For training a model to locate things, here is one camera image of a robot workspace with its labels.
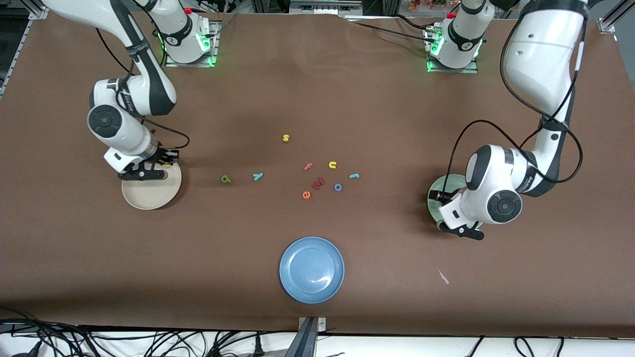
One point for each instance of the pale green round plate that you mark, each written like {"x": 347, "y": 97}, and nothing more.
{"x": 439, "y": 182}

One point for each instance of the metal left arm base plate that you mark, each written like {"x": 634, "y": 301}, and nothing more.
{"x": 454, "y": 70}

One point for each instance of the brown table cover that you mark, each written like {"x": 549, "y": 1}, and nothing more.
{"x": 317, "y": 99}

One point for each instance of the black power plug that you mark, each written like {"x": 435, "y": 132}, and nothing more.
{"x": 257, "y": 347}

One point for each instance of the small white paper scrap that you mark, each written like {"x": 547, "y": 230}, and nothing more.
{"x": 443, "y": 276}

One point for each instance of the dark red letter w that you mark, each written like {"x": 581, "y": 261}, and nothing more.
{"x": 318, "y": 184}

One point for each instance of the aluminium frame rail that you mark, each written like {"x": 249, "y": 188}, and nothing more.
{"x": 606, "y": 26}

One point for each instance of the blue round plate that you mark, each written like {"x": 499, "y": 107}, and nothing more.
{"x": 311, "y": 270}

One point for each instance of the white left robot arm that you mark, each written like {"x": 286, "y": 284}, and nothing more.
{"x": 540, "y": 49}

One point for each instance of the grey metal equipment frame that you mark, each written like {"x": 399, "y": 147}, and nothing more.
{"x": 325, "y": 6}

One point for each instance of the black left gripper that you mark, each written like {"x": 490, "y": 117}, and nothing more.
{"x": 443, "y": 197}

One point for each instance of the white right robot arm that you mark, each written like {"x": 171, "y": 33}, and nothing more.
{"x": 119, "y": 124}

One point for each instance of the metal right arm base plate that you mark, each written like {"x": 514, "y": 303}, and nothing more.
{"x": 188, "y": 64}

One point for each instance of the grey metal table bracket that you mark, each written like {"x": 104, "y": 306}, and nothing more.
{"x": 307, "y": 337}

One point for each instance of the beige round plate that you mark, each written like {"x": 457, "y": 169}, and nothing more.
{"x": 149, "y": 196}

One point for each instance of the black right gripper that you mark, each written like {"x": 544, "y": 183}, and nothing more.
{"x": 162, "y": 155}

